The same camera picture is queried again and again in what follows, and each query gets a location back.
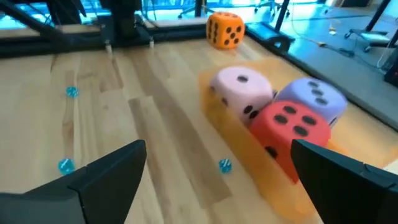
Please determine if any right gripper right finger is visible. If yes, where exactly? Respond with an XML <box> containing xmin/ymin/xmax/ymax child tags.
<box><xmin>290</xmin><ymin>139</ymin><xmax>398</xmax><ymax>224</ymax></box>

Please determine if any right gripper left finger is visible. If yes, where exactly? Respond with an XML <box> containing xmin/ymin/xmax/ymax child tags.
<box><xmin>0</xmin><ymin>139</ymin><xmax>147</xmax><ymax>224</ymax></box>

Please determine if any large red foam die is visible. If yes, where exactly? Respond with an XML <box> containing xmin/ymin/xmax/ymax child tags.
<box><xmin>248</xmin><ymin>100</ymin><xmax>332</xmax><ymax>184</ymax></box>

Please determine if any large purple foam die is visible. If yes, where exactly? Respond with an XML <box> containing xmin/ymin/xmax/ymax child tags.
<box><xmin>275</xmin><ymin>77</ymin><xmax>348</xmax><ymax>127</ymax></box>

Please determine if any large pink foam die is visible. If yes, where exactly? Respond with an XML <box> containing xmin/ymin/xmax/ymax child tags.
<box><xmin>208</xmin><ymin>66</ymin><xmax>274</xmax><ymax>125</ymax></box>

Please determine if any large orange foam die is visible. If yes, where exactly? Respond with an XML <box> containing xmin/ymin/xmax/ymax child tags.
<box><xmin>206</xmin><ymin>11</ymin><xmax>246</xmax><ymax>50</ymax></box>

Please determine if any small blue die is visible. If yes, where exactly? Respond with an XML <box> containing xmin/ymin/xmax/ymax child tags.
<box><xmin>65</xmin><ymin>86</ymin><xmax>80</xmax><ymax>99</ymax></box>
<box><xmin>218</xmin><ymin>158</ymin><xmax>233</xmax><ymax>174</ymax></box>
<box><xmin>58</xmin><ymin>158</ymin><xmax>76</xmax><ymax>175</ymax></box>

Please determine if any orange translucent plastic bin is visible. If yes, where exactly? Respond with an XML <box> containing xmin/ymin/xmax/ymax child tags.
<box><xmin>198</xmin><ymin>58</ymin><xmax>398</xmax><ymax>218</ymax></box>

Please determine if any black curved clamp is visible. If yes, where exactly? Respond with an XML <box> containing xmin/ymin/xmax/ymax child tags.
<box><xmin>262</xmin><ymin>32</ymin><xmax>295</xmax><ymax>53</ymax></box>

